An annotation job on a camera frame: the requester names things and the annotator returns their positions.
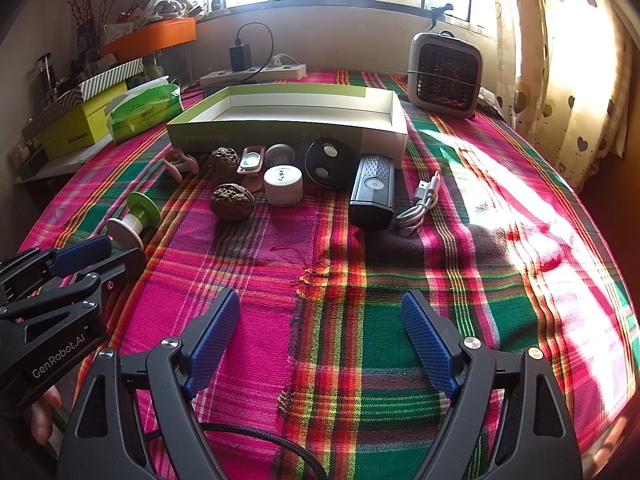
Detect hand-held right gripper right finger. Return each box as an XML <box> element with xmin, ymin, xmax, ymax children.
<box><xmin>400</xmin><ymin>288</ymin><xmax>585</xmax><ymax>480</ymax></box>

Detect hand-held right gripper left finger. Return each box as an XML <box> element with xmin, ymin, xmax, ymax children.
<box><xmin>57</xmin><ymin>287</ymin><xmax>241</xmax><ymax>480</ymax></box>

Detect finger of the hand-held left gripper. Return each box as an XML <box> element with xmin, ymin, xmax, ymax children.
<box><xmin>0</xmin><ymin>236</ymin><xmax>113</xmax><ymax>306</ymax></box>
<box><xmin>0</xmin><ymin>249</ymin><xmax>147</xmax><ymax>361</ymax></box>

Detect green and white spool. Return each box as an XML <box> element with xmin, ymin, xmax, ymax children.
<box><xmin>106</xmin><ymin>192</ymin><xmax>161</xmax><ymax>251</ymax></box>

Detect pink plastic clip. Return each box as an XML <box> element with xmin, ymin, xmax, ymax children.
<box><xmin>162</xmin><ymin>149</ymin><xmax>201</xmax><ymax>181</ymax></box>

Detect brown walnut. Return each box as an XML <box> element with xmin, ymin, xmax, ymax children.
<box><xmin>210</xmin><ymin>183</ymin><xmax>256</xmax><ymax>220</ymax></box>
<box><xmin>207</xmin><ymin>146</ymin><xmax>241</xmax><ymax>178</ymax></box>

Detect white usb cable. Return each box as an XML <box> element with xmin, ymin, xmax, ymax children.
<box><xmin>395</xmin><ymin>171</ymin><xmax>442</xmax><ymax>238</ymax></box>

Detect pink case with mint insert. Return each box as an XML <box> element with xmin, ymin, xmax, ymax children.
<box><xmin>237</xmin><ymin>146</ymin><xmax>266</xmax><ymax>192</ymax></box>

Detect small white jar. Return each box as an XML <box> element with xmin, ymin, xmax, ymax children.
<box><xmin>263</xmin><ymin>165</ymin><xmax>304</xmax><ymax>207</ymax></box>

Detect round pinkish white cap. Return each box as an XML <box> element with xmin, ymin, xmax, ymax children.
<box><xmin>265</xmin><ymin>143</ymin><xmax>297</xmax><ymax>168</ymax></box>

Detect black disc with metal buttons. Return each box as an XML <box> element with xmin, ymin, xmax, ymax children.
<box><xmin>305</xmin><ymin>137</ymin><xmax>357</xmax><ymax>191</ymax></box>

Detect green and white cardboard box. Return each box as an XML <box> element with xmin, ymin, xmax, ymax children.
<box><xmin>166</xmin><ymin>85</ymin><xmax>410</xmax><ymax>168</ymax></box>

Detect person's left hand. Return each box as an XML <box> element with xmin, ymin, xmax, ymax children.
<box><xmin>30</xmin><ymin>387</ymin><xmax>64</xmax><ymax>447</ymax></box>

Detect plaid tablecloth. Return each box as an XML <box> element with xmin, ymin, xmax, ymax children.
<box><xmin>20</xmin><ymin>67</ymin><xmax>636</xmax><ymax>480</ymax></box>

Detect yellow box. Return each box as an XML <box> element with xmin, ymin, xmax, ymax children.
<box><xmin>40</xmin><ymin>82</ymin><xmax>131</xmax><ymax>161</ymax></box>

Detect green tissue pack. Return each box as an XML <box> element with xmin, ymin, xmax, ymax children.
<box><xmin>106</xmin><ymin>76</ymin><xmax>182</xmax><ymax>145</ymax></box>

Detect striped box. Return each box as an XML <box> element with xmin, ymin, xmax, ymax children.
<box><xmin>20</xmin><ymin>57</ymin><xmax>146</xmax><ymax>136</ymax></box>

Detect dark glass jar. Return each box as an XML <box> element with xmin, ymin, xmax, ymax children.
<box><xmin>32</xmin><ymin>52</ymin><xmax>56</xmax><ymax>98</ymax></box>

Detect orange box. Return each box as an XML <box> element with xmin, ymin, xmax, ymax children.
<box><xmin>102</xmin><ymin>16</ymin><xmax>197</xmax><ymax>63</ymax></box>

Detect wooden cabinet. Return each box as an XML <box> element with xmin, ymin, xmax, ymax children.
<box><xmin>582</xmin><ymin>150</ymin><xmax>640</xmax><ymax>261</ymax></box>

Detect black charger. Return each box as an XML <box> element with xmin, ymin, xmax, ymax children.
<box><xmin>229</xmin><ymin>44</ymin><xmax>253</xmax><ymax>72</ymax></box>

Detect white power strip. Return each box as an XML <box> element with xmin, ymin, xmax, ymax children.
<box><xmin>200</xmin><ymin>63</ymin><xmax>307</xmax><ymax>88</ymax></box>

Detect grey pouch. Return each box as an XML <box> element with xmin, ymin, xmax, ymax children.
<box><xmin>475</xmin><ymin>87</ymin><xmax>506</xmax><ymax>111</ymax></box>

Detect small grey heater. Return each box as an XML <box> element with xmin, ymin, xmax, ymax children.
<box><xmin>407</xmin><ymin>31</ymin><xmax>483</xmax><ymax>121</ymax></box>

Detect heart print curtain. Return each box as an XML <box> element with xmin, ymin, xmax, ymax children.
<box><xmin>492</xmin><ymin>0</ymin><xmax>631</xmax><ymax>191</ymax></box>

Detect black window hook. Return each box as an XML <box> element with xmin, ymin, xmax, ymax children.
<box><xmin>429</xmin><ymin>4</ymin><xmax>455</xmax><ymax>31</ymax></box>

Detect black braided cable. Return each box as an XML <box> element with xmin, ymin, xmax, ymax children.
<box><xmin>135</xmin><ymin>422</ymin><xmax>326</xmax><ymax>480</ymax></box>

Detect black charger cable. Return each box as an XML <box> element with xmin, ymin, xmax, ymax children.
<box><xmin>235</xmin><ymin>22</ymin><xmax>275</xmax><ymax>86</ymax></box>

